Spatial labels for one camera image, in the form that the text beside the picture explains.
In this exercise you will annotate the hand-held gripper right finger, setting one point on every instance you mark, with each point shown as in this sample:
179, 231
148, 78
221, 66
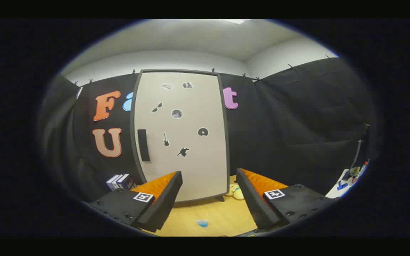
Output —
255, 202

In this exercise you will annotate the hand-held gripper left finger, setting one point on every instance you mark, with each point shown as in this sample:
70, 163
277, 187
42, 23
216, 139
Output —
162, 206

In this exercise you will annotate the blue and white tube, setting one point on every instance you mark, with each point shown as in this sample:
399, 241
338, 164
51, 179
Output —
202, 223

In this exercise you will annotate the pale yellow plush toy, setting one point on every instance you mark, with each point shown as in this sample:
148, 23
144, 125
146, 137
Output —
238, 193

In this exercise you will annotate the dark blue book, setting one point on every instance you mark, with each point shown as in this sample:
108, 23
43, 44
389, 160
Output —
126, 181

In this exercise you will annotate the white and blue book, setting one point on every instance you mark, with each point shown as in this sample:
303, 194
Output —
111, 182

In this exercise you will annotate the white side table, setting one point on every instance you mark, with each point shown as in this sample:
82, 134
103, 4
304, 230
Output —
335, 192

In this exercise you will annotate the black backdrop cloth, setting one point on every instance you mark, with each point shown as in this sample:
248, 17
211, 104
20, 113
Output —
279, 124

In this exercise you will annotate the small blue item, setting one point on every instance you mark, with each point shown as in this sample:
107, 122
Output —
341, 186

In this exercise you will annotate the grey cabinet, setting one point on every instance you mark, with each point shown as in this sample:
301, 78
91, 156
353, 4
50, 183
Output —
132, 121

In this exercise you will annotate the grey stand pole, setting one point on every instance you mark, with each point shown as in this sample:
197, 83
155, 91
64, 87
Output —
359, 149

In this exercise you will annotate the ceiling light panel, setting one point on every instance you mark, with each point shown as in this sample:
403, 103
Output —
235, 21

